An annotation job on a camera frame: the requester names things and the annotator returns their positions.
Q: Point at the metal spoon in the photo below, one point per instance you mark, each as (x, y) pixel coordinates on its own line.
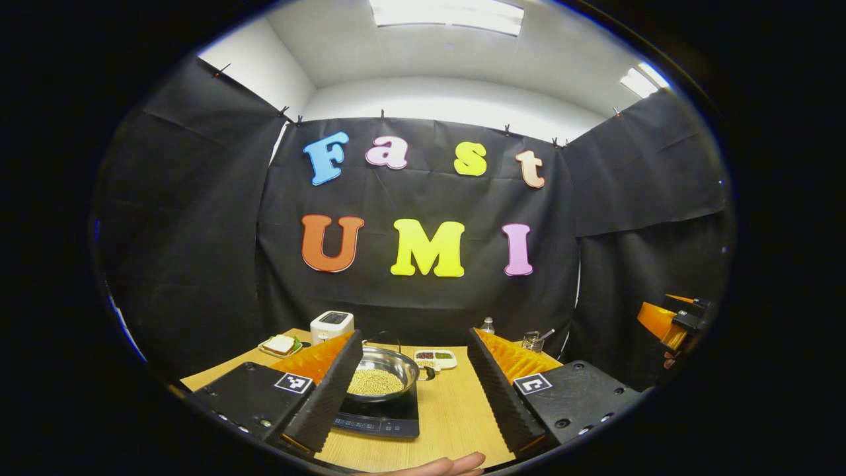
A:
(547, 334)

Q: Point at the black backdrop cloth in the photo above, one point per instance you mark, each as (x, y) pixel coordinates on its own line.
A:
(410, 297)

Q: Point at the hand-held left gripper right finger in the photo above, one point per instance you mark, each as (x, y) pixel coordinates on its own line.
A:
(500, 396)

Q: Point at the ceiling light panel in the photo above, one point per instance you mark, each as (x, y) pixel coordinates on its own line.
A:
(644, 80)
(449, 14)

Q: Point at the pile of soybeans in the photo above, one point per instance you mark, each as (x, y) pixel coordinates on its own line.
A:
(375, 382)

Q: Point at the black induction cooktop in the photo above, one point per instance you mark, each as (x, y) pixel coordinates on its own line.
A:
(390, 416)

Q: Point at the metal mesh utensil holder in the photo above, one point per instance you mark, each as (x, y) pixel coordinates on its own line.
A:
(531, 342)

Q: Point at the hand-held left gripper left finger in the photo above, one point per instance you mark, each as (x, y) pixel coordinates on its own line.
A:
(332, 390)

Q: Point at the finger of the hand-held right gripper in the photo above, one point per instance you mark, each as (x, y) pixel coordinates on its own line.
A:
(655, 318)
(681, 299)

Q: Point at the small pale green plate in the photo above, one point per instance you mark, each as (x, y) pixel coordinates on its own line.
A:
(264, 350)

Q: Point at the row of black cloth clips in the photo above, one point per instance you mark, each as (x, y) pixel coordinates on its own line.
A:
(382, 115)

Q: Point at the white bread sandwich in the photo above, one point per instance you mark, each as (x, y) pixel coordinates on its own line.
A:
(280, 344)

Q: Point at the white toaster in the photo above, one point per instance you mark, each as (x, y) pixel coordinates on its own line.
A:
(330, 328)

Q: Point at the green label plastic bottle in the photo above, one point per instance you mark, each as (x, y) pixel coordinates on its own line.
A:
(487, 326)

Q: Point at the white divided bean dish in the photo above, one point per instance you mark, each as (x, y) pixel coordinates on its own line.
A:
(436, 360)

